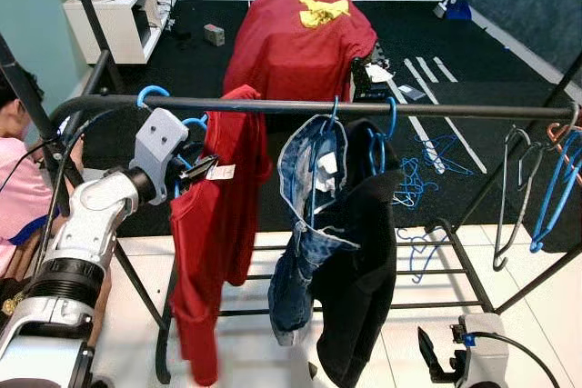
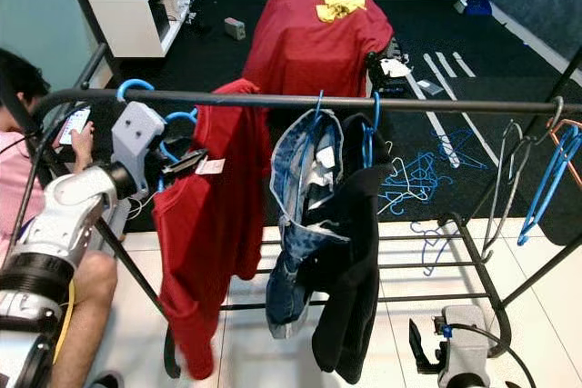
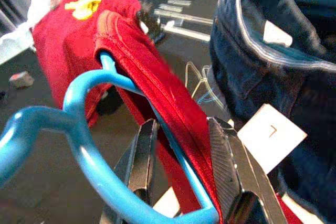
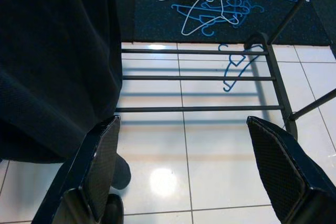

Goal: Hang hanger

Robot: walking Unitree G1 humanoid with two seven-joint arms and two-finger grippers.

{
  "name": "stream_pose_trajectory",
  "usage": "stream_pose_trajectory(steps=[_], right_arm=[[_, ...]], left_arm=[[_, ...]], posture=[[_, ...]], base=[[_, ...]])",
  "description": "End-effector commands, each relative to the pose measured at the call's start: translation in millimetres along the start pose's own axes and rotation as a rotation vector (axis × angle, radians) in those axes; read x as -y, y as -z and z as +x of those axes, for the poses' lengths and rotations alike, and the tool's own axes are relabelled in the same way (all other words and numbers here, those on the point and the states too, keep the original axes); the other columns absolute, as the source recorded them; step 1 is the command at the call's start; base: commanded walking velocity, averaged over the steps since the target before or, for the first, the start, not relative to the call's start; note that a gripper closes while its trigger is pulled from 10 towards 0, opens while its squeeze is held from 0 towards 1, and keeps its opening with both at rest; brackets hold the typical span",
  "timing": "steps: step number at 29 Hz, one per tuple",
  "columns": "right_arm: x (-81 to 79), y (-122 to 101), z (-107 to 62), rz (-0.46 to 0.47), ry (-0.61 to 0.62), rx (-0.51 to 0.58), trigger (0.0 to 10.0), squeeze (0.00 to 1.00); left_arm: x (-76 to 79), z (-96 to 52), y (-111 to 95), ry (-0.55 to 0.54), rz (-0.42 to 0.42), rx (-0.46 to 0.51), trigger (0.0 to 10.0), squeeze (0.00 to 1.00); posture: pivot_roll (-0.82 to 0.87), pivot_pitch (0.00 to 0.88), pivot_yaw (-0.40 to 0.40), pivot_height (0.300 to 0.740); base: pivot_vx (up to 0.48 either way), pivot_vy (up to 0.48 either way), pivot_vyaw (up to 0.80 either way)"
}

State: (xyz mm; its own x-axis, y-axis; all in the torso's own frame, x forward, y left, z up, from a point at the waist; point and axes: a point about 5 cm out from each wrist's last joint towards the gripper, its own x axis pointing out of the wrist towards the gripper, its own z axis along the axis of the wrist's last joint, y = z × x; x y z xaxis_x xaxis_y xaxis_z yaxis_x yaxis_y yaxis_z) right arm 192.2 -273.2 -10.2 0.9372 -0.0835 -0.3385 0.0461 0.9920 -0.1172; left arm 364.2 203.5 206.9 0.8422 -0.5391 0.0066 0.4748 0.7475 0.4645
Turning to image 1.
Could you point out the orange hanger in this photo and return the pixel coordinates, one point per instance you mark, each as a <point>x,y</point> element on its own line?
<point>556,134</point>

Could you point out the grey hanger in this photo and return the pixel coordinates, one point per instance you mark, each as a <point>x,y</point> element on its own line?
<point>498,256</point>

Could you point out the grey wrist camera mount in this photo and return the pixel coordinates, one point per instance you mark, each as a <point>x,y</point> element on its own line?
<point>159,138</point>
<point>486,352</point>

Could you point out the yellow cloth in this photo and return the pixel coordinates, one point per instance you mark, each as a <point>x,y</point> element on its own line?
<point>323,14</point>

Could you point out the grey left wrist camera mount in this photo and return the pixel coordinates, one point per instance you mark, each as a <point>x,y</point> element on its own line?
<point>159,138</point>

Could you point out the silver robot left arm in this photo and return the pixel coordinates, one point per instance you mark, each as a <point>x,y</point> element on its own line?
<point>82,215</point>

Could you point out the white paper sheet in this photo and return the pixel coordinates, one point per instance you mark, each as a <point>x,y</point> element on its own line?
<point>377,73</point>

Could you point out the grey flat pad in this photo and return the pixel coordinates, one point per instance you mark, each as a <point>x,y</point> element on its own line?
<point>411,94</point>

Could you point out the small grey box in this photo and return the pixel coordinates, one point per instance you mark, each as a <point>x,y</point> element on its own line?
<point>214,35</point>

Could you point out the blue denim jeans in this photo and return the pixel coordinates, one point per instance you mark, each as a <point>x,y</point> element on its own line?
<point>296,270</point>

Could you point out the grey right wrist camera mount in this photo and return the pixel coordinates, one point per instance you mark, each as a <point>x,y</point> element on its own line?
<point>486,352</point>

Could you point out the white cabinet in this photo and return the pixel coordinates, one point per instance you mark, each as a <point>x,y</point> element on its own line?
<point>109,24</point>

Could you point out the person in pink shirt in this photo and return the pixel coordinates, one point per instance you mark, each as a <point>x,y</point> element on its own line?
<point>18,188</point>

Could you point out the red shirt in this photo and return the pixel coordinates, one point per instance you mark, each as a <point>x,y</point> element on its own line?
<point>227,224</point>

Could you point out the black equipment case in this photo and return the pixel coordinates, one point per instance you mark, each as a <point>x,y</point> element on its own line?
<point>362,88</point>

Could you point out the red draped cloth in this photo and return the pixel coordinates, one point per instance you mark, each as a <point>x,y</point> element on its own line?
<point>291,61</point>

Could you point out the blue plastic hanger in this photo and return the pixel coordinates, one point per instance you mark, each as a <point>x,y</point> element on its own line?
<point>153,88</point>
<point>546,215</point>
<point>333,114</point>
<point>393,120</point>

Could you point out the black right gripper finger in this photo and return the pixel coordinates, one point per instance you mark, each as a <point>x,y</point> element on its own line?
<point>429,356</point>

